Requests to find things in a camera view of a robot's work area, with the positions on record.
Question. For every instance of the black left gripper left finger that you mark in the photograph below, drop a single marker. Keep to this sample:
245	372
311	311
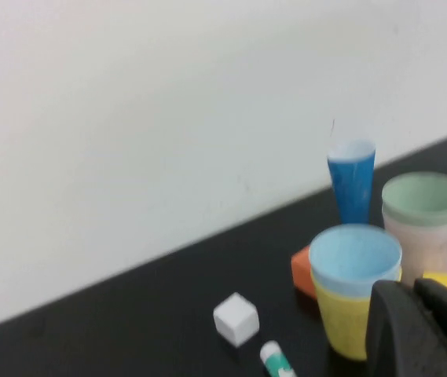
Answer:
400	337

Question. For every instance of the light blue plastic cup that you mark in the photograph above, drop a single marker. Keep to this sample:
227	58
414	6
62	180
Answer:
354	261

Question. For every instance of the green plastic cup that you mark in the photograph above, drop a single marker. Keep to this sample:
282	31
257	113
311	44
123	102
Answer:
423	194

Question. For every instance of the yellow cube block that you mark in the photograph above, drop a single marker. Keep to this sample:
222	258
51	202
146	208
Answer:
445	282

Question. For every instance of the yellow plastic cup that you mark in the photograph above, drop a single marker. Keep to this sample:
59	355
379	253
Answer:
345	326

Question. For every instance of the pink plastic cup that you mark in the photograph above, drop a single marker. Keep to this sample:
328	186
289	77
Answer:
423	251

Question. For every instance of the orange cube block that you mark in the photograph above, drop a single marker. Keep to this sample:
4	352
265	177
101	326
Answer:
303	275

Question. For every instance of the green and white glue stick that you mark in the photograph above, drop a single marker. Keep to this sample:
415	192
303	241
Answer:
276	361

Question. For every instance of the tall blue paper cone cup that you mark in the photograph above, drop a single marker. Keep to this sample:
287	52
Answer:
352	192

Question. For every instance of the white cube block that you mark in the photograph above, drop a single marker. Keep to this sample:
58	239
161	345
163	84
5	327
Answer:
235	320

